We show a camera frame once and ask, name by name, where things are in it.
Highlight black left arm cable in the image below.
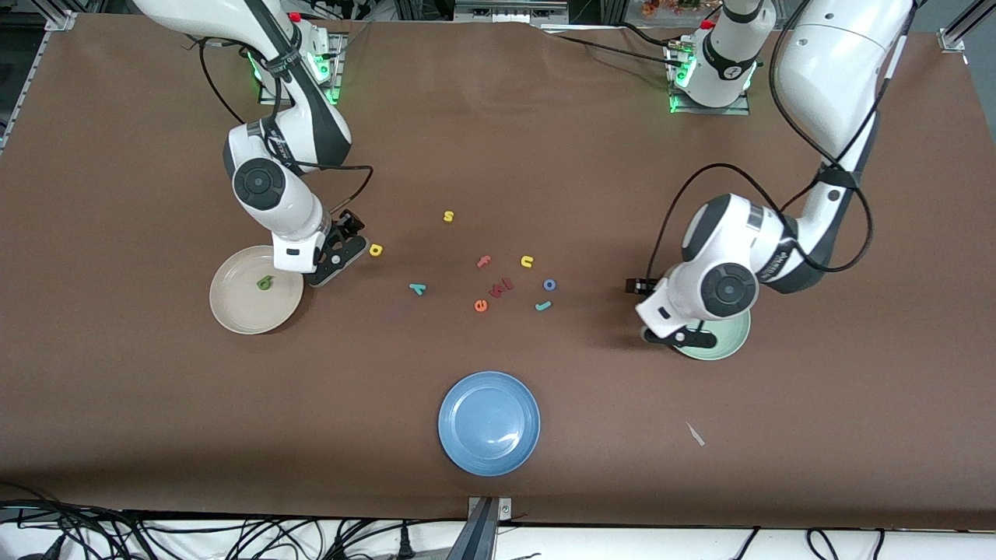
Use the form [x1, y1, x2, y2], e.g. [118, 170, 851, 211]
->
[644, 0, 919, 282]

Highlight orange decoration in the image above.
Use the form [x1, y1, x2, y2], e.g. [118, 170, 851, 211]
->
[640, 0, 703, 18]

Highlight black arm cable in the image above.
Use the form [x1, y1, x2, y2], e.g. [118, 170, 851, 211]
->
[644, 0, 919, 282]
[187, 35, 374, 219]

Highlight aluminium frame rail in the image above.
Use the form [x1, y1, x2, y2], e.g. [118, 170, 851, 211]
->
[454, 0, 570, 24]

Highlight pale green round plate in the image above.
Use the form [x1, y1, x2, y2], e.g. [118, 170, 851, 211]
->
[673, 307, 752, 362]

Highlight aluminium table side rail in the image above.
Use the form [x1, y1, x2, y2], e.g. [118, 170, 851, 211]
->
[0, 30, 49, 152]

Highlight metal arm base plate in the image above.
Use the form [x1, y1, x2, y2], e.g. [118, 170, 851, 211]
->
[259, 31, 345, 106]
[665, 39, 752, 116]

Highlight grey camera mount pole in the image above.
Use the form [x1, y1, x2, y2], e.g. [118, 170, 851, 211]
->
[447, 498, 500, 560]

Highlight aluminium corner profile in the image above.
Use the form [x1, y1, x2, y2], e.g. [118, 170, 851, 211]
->
[938, 0, 996, 54]

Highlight straight black table cable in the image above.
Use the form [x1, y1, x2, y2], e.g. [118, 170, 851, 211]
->
[545, 31, 679, 71]

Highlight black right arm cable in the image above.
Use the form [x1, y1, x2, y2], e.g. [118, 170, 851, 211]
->
[187, 35, 374, 219]

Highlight looped black floor cable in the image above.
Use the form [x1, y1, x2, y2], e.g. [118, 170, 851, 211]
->
[804, 527, 843, 560]

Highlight thick black floor cable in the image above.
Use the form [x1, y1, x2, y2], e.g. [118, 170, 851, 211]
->
[0, 481, 164, 560]

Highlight brown table cover sheet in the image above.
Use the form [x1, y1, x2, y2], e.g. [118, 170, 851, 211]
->
[0, 14, 996, 530]

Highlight blue round plate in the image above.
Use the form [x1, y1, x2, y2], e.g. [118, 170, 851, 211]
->
[437, 370, 542, 477]

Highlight beige round plate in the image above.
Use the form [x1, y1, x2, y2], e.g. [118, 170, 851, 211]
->
[209, 245, 305, 336]

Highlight curved black table cable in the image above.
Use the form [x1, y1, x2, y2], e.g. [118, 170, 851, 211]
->
[615, 22, 686, 49]

